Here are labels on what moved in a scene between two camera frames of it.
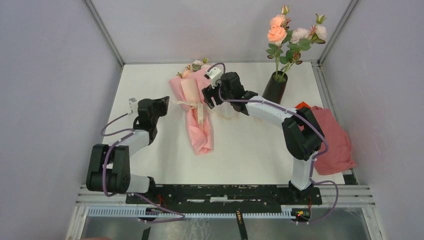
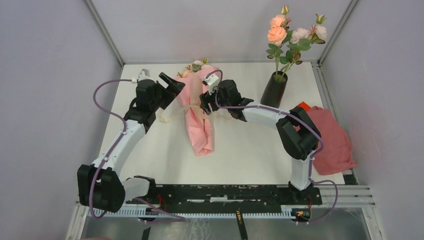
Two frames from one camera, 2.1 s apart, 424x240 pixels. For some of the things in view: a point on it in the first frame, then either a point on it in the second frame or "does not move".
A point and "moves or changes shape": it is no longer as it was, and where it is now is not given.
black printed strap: x=241 y=225 does not move
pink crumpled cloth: x=338 y=156 does not move
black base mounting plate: x=226 y=195 does not move
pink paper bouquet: x=187 y=87 does not move
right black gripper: x=208 y=93 → x=205 y=98
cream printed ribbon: x=201 y=106 moves or changes shape
